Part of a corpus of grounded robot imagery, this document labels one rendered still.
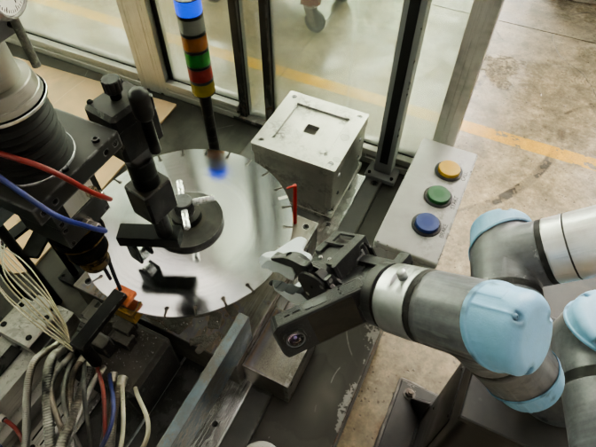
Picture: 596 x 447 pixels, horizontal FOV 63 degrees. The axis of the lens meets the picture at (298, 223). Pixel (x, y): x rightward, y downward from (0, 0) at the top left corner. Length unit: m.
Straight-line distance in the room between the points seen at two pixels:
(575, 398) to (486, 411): 0.19
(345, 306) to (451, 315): 0.13
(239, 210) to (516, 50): 2.50
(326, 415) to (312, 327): 0.33
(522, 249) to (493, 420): 0.39
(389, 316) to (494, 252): 0.16
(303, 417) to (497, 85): 2.24
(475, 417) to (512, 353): 0.47
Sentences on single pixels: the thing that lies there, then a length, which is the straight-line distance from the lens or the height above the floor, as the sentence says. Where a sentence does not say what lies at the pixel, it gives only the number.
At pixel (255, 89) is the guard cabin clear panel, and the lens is 1.20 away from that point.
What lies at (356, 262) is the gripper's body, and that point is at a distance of 0.58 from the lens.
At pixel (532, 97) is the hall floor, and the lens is 2.80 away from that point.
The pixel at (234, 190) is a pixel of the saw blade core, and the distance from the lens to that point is 0.83.
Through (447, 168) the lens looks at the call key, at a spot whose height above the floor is 0.91.
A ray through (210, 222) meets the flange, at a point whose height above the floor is 0.96.
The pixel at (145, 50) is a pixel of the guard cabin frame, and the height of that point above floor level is 0.87.
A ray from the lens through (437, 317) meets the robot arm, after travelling 0.46.
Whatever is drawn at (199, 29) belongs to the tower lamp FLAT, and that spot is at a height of 1.11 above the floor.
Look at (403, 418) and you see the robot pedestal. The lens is 1.65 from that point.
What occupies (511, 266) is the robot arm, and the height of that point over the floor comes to 1.11.
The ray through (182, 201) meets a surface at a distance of 0.75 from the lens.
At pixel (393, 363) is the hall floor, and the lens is 1.71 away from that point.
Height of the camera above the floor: 1.56
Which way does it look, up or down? 53 degrees down
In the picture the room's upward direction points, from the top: straight up
